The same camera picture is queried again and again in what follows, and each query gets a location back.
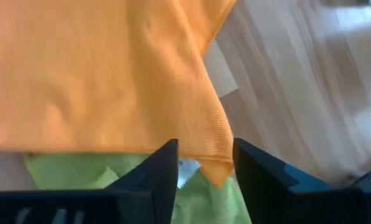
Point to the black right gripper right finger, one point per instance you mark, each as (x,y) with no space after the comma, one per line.
(297,205)

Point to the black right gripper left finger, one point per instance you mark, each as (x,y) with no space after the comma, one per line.
(79,208)

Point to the lime green microfiber towel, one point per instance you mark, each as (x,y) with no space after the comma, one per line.
(79,171)

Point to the orange microfiber towel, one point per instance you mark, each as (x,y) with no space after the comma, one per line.
(95,77)

